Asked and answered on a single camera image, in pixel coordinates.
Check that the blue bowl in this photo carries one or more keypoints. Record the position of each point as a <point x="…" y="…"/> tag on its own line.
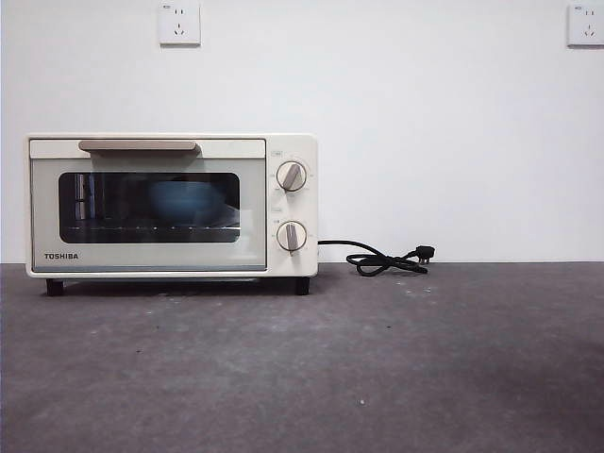
<point x="183" y="203"/>

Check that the white wall socket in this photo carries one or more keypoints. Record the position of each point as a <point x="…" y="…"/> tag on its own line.
<point x="179" y="28"/>
<point x="586" y="28"/>

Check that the cream Toshiba toaster oven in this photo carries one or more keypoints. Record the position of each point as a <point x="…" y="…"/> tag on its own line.
<point x="292" y="207"/>

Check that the cream oven knob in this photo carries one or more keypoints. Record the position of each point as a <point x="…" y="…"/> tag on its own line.
<point x="291" y="177"/>
<point x="291" y="236"/>

